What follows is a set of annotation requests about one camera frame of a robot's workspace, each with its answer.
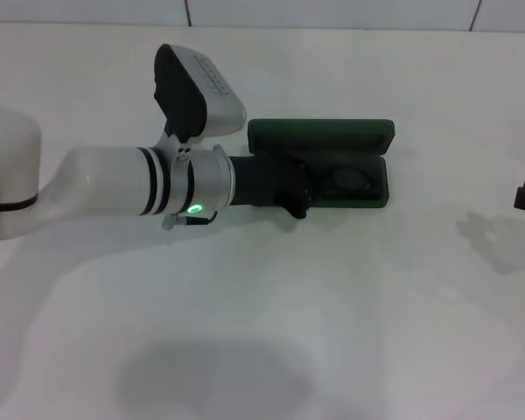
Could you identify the green glasses case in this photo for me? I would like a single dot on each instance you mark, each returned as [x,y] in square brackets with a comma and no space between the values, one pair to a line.
[332,133]

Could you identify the black thin-frame glasses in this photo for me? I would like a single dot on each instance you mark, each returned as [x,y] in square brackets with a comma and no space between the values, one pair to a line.
[350,177]

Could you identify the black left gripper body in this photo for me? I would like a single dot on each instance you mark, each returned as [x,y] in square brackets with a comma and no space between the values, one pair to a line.
[262,181]

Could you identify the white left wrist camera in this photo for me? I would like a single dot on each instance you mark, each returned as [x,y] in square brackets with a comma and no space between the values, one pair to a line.
[201,100]

